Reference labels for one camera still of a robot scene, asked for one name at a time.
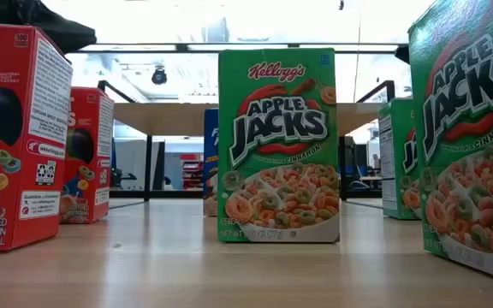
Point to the black background machine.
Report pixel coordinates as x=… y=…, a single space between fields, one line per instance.
x=120 y=177

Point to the black round ceiling camera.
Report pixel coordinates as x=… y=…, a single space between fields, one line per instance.
x=159 y=76

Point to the red Froot Loops cereal box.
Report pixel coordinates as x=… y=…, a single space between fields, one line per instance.
x=11 y=128
x=88 y=149

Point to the white partition panel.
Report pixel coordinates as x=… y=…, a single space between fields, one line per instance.
x=133 y=156

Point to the green Apple Jacks cereal box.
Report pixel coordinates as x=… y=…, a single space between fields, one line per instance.
x=278 y=141
x=394 y=162
x=469 y=128

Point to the blue Frosted Flakes cereal box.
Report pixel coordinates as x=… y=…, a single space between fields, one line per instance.
x=210 y=141

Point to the black metal table frame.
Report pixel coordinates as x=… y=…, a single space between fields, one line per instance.
x=174 y=194

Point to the dark monitor screen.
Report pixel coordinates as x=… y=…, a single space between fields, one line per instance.
x=351 y=154

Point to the red storage rack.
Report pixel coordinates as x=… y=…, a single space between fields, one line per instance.
x=191 y=171

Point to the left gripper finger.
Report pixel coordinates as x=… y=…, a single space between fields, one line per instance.
x=64 y=30

